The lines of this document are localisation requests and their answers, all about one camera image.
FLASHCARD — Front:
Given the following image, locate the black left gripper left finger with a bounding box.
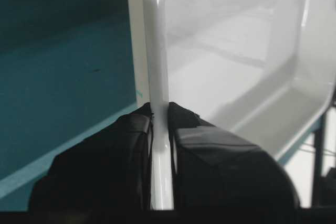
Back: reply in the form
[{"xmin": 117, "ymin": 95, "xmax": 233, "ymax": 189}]
[{"xmin": 28, "ymin": 103, "xmax": 152, "ymax": 211}]

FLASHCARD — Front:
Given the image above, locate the teal table cloth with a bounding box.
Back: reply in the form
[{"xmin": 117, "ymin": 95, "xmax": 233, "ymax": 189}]
[{"xmin": 1, "ymin": 0, "xmax": 135, "ymax": 210}]

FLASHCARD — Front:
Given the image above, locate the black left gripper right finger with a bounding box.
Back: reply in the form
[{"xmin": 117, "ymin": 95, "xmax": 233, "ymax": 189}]
[{"xmin": 168, "ymin": 102, "xmax": 300, "ymax": 211}]

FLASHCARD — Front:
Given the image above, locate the black table frame leg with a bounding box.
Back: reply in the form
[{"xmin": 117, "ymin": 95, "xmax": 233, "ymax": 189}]
[{"xmin": 311, "ymin": 100, "xmax": 335, "ymax": 207}]

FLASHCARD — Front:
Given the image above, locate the white plastic case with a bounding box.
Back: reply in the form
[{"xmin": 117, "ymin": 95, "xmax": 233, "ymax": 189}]
[{"xmin": 128, "ymin": 0, "xmax": 335, "ymax": 210}]

